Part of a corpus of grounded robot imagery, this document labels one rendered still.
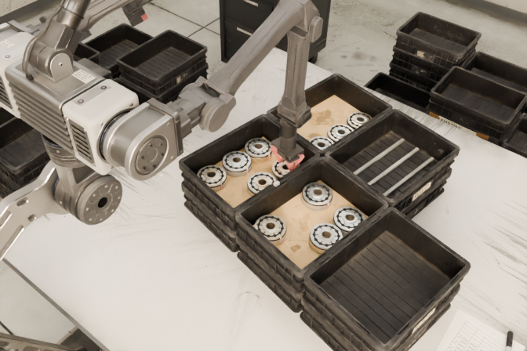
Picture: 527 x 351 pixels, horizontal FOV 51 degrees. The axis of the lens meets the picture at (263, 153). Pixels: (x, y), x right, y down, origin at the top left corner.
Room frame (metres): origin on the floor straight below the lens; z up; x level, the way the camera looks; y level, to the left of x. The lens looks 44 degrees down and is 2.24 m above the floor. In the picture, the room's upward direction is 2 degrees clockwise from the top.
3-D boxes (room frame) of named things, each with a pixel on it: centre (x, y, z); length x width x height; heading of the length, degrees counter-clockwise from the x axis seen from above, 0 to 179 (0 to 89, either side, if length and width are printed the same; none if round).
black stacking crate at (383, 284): (0.90, -0.37, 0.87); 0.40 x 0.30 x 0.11; 133
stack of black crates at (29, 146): (1.81, 1.03, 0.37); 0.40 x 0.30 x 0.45; 143
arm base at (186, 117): (0.92, 0.20, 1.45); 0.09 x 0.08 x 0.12; 54
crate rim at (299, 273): (1.12, -0.16, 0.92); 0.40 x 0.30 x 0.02; 133
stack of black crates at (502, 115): (2.20, -1.06, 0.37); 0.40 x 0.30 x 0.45; 53
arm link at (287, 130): (1.37, -0.08, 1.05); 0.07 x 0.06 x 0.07; 144
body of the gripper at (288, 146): (1.36, -0.08, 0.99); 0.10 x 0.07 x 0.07; 38
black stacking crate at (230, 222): (1.34, 0.05, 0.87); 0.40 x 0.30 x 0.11; 133
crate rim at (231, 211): (1.34, 0.05, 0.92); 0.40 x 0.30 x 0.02; 133
